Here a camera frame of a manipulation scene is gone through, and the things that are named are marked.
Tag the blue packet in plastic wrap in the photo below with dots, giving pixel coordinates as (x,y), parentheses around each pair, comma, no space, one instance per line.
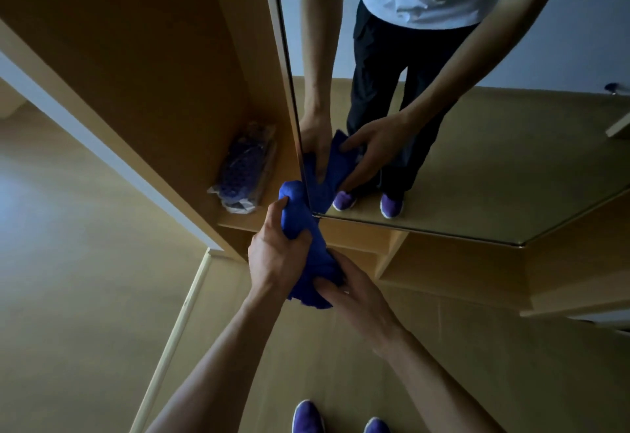
(243,171)

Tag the blue microfibre cloth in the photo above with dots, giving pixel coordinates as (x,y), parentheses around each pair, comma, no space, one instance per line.
(315,260)

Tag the person's purple left shoe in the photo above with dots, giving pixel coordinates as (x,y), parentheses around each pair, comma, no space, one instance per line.
(307,419)

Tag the person's left hand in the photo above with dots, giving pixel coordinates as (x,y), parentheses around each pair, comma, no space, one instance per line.
(275,260)

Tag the person's purple shoe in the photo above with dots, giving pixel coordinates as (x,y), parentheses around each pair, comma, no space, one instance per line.
(307,419)
(376,426)

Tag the person's purple right shoe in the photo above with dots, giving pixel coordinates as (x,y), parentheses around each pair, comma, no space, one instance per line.
(376,426)

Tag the person's left forearm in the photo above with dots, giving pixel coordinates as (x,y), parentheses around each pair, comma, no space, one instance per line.
(221,373)

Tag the wooden wardrobe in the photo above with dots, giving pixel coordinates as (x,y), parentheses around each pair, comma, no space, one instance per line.
(123,53)

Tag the tall framed mirror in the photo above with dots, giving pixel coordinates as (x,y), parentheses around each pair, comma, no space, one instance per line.
(517,162)

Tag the person's right forearm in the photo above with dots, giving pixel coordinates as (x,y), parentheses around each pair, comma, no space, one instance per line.
(438,388)

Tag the person's right hand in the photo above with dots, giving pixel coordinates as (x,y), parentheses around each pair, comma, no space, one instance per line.
(361,304)

